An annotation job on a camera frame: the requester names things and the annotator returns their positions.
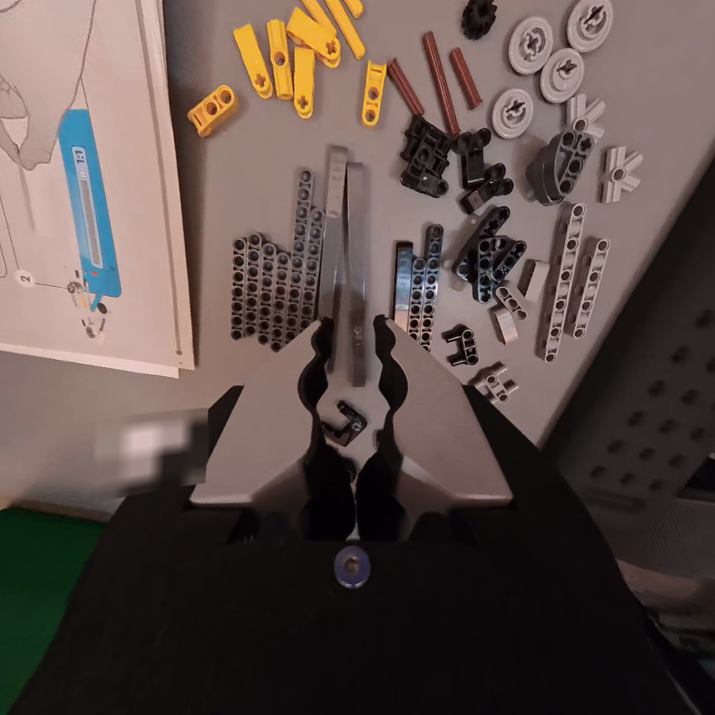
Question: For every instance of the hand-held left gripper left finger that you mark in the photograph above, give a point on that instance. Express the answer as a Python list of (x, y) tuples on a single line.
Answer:
[(257, 447)]

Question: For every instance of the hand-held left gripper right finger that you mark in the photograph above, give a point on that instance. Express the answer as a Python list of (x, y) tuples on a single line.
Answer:
[(447, 447)]

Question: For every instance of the light grey lego axle connector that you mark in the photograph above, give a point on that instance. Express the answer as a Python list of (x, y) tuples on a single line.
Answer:
[(494, 384)]

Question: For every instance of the black U-shaped lego piece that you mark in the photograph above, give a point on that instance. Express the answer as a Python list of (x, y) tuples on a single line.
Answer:
[(461, 346)]

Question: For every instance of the row of dark grey lego beams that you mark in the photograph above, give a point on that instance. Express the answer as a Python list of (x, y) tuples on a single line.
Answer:
[(268, 290)]

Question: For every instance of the dark grey beam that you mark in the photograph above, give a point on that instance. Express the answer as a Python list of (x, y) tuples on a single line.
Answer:
[(357, 268)]

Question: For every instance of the black angled lego beam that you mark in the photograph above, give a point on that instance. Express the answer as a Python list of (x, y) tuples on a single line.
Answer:
[(500, 265), (480, 240)]

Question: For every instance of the black thin lego liftarm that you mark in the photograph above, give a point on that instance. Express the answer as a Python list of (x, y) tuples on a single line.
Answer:
[(427, 185)]

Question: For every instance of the dark grey lego piece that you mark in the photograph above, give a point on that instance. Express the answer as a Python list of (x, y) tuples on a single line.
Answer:
[(558, 167), (576, 153), (539, 173)]

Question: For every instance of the light grey star lego piece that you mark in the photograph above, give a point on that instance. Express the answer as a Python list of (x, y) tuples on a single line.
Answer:
[(620, 174), (585, 114)]

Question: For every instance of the black lego connector piece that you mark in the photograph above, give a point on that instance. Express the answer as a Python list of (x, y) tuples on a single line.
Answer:
[(343, 427)]

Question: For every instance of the light grey lego brick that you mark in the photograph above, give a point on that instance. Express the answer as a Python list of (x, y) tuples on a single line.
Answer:
[(505, 329)]

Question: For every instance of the light grey thin lego liftarm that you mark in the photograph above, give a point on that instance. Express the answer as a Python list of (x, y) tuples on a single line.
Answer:
[(511, 301)]

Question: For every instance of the small white lego brick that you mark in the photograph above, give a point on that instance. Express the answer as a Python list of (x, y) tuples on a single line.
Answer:
[(533, 279)]

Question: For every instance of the long light grey lego beam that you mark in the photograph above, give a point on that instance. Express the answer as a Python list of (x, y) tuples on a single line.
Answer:
[(561, 279)]

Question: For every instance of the medium light grey lego beam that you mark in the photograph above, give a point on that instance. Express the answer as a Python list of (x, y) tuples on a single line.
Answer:
[(589, 287)]

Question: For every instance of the black lego pin connector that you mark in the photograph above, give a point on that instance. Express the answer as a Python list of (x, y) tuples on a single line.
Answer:
[(486, 189), (472, 151)]

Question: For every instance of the lego instruction booklet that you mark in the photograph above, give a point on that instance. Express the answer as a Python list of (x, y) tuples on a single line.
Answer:
[(111, 223)]

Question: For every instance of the black square lego connector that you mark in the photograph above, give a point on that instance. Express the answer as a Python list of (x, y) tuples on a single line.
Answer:
[(427, 148)]

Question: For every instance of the short dark red lego axle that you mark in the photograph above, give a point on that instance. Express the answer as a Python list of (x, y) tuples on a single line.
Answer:
[(405, 86), (466, 78)]

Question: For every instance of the yellow lego connector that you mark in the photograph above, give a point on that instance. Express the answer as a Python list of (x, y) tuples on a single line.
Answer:
[(279, 58), (254, 61), (315, 34), (304, 84)]

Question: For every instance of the long yellow lego axle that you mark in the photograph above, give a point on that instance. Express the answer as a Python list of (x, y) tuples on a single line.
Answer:
[(347, 34)]

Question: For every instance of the black lego gear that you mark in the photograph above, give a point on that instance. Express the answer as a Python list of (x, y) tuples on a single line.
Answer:
[(477, 18)]

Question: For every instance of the green plastic bin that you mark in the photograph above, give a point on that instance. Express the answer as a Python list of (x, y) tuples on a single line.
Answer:
[(39, 586)]

